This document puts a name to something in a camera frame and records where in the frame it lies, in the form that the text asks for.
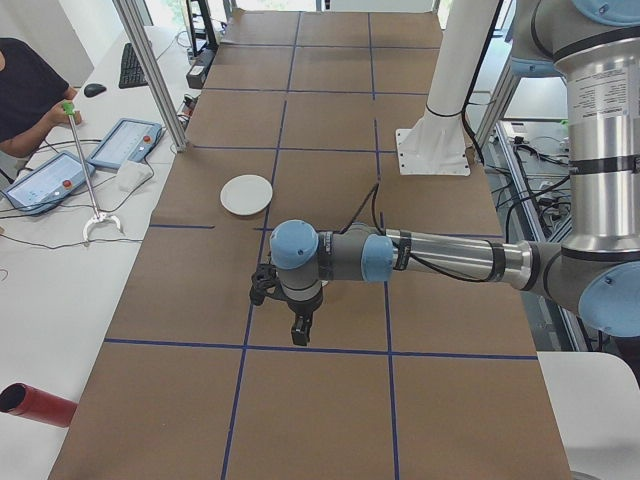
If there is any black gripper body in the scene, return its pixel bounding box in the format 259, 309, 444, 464
282, 287, 323, 317

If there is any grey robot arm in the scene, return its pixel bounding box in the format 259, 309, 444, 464
250, 1, 639, 345

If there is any white round plate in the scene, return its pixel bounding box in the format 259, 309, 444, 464
220, 174, 273, 216

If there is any white crumpled cloth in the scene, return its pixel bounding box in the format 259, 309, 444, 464
116, 160, 152, 193

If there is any blue teach pendant far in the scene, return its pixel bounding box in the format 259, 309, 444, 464
87, 118, 162, 170

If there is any blue teach pendant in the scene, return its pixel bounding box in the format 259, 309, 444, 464
87, 118, 162, 170
2, 151, 85, 215

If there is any blue teach pendant near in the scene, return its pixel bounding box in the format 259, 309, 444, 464
2, 151, 85, 215

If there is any black keyboard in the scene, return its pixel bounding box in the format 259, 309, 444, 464
118, 43, 147, 89

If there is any red cylinder tube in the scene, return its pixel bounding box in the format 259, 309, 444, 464
1, 383, 77, 427

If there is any black computer mouse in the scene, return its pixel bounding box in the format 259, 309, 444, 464
83, 83, 107, 98

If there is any reacher grabber tool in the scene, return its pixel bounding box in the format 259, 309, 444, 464
62, 100, 123, 246

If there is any seated person black shirt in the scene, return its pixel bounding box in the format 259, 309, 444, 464
1, 38, 77, 169

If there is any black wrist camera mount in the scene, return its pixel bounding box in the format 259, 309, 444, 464
249, 263, 286, 306

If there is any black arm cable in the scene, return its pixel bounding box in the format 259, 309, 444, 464
342, 182, 501, 284

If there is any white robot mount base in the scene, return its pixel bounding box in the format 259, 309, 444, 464
396, 0, 501, 176

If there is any aluminium frame post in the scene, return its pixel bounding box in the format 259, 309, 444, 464
113, 0, 187, 153

